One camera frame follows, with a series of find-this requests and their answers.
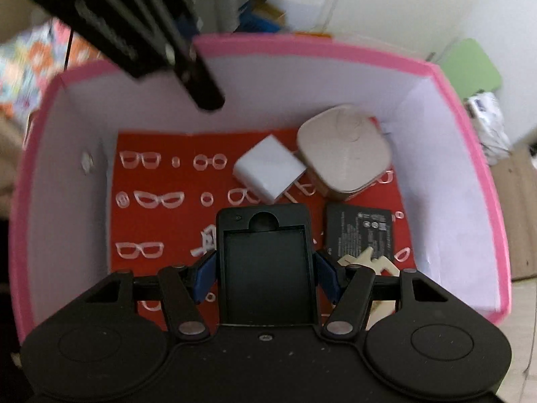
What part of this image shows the green folding table board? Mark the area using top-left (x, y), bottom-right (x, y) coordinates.
top-left (440, 38), bottom-right (502, 101)

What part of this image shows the pink cardboard box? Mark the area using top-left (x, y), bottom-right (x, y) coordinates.
top-left (9, 35), bottom-right (511, 338)

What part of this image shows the white charger cube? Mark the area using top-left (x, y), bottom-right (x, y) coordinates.
top-left (233, 135), bottom-right (307, 205)

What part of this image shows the white plastic paper pack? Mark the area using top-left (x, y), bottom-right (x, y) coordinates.
top-left (464, 91), bottom-right (512, 166)

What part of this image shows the cream claw hair clip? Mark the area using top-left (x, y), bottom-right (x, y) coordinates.
top-left (337, 245), bottom-right (400, 332)

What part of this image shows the red glasses-pattern box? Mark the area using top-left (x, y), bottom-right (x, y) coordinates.
top-left (110, 129), bottom-right (415, 328)

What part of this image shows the black rectangular tray case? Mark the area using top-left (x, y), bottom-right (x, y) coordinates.
top-left (216, 204), bottom-right (319, 326)

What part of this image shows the black phone battery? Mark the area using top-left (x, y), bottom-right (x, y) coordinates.
top-left (324, 203), bottom-right (393, 261)

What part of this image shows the pink rounded compact case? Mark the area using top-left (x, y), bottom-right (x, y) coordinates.
top-left (297, 105), bottom-right (391, 200)

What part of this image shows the floral quilt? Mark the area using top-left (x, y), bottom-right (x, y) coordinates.
top-left (1, 18), bottom-right (104, 119)

